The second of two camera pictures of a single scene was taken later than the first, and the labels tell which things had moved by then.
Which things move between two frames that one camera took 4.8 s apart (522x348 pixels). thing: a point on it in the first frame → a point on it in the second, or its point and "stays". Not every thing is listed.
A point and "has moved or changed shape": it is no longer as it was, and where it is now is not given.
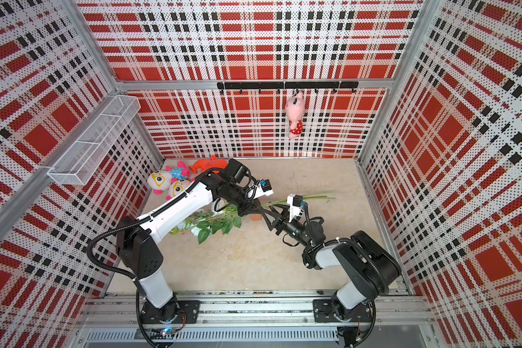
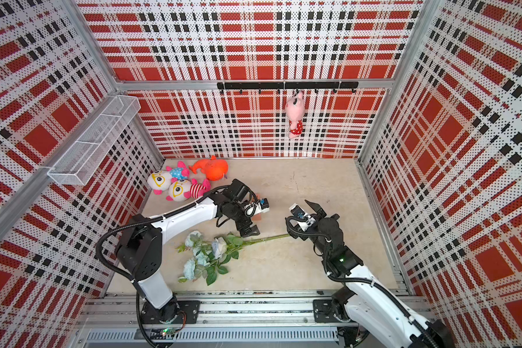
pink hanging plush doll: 294,109 stays
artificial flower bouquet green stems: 214,220 has moved or changed shape
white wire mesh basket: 74,167 stays
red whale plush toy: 209,164 stays
